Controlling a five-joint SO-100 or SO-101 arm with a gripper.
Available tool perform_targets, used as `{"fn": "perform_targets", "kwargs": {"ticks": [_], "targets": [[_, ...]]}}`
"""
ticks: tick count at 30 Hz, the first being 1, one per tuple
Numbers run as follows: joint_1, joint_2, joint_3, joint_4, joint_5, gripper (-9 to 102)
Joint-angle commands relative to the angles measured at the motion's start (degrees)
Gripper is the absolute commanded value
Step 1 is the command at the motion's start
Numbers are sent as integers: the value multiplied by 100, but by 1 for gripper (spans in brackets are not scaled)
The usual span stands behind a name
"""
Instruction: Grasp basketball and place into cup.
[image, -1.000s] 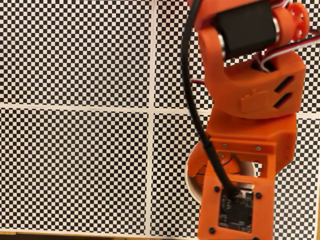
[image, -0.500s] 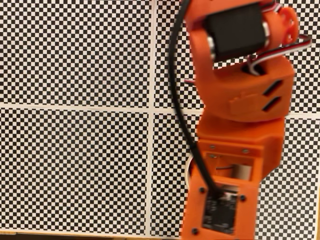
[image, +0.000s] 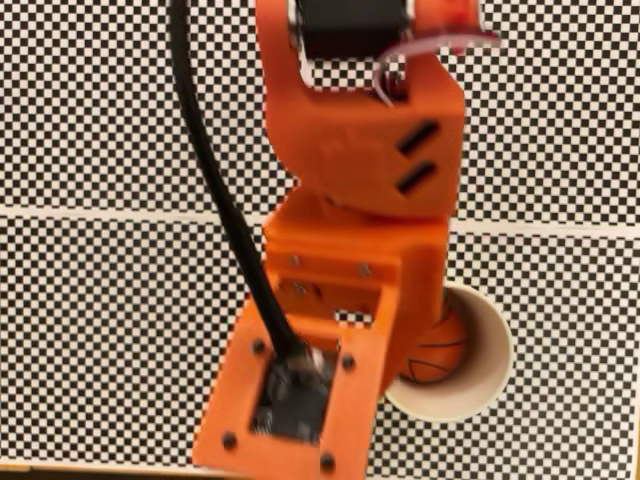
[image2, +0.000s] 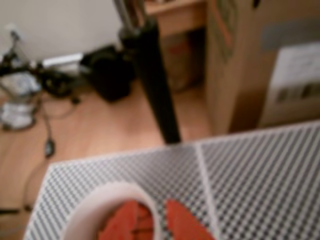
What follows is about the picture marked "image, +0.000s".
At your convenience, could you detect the orange camera mount with board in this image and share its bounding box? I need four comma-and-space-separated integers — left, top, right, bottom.
191, 249, 402, 480

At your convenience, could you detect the black camera cable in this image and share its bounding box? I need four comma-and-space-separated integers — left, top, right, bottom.
166, 0, 314, 374

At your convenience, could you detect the orange basketball with black lines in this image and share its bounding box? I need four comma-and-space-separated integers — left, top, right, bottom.
397, 305, 470, 385

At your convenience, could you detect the red white servo wire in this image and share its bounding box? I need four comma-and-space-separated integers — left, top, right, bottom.
372, 27, 503, 107

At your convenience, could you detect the cream paper cup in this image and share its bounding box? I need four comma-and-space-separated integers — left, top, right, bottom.
382, 279, 516, 424

